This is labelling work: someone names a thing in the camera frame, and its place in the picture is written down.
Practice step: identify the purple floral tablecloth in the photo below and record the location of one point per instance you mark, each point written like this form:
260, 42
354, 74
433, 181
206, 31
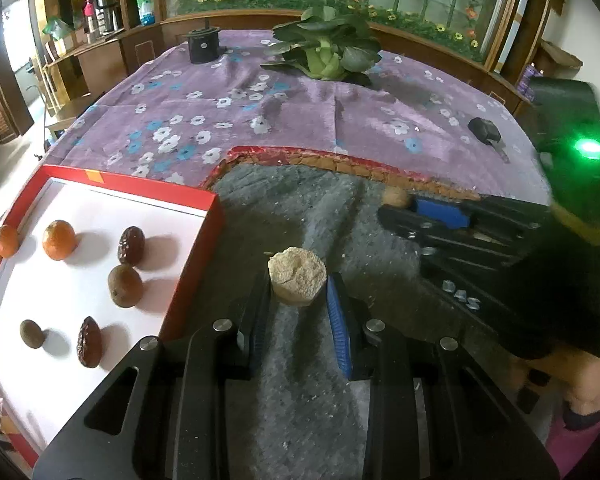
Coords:
280, 95

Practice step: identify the green bok choy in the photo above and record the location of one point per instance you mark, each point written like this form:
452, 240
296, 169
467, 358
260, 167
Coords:
325, 62

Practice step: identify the beige crumbly cake chunk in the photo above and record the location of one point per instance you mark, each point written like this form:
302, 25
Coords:
296, 275

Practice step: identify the black cylindrical motor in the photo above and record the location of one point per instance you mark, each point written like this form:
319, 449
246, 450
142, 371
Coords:
202, 50

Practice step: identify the grey felt mat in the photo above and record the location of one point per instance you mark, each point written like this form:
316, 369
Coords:
290, 200

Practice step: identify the dark thermos jug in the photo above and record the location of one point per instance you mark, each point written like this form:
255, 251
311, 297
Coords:
105, 10

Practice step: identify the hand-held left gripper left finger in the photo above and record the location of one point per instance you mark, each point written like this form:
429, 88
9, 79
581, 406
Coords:
257, 325

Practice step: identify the orange mandarin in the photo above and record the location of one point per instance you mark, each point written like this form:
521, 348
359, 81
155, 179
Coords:
59, 239
6, 240

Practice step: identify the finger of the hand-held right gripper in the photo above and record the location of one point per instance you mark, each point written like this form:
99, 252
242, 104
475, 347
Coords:
430, 240
440, 212

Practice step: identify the red tray with white floor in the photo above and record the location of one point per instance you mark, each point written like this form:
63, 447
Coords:
195, 270

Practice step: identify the pink bottle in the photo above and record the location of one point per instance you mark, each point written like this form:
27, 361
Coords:
89, 17

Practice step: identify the purple spray can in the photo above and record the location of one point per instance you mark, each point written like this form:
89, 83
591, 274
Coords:
529, 84

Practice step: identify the person's right hand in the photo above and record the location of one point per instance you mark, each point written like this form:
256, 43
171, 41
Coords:
587, 380

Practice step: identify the clear plastic bottle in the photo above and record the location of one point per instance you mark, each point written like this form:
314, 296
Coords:
145, 2

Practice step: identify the green plastic bag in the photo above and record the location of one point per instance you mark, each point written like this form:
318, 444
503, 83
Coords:
55, 27

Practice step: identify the wooden side cabinet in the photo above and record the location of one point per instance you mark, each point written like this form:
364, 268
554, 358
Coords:
100, 65

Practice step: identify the red date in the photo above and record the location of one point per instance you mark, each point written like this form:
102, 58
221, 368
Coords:
131, 244
88, 341

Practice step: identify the person's right forearm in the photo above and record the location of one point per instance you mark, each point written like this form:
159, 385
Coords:
575, 437

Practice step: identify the black car key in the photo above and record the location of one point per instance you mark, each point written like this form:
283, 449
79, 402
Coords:
482, 130

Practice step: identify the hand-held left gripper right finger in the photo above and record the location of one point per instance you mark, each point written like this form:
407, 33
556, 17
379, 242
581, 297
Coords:
337, 325

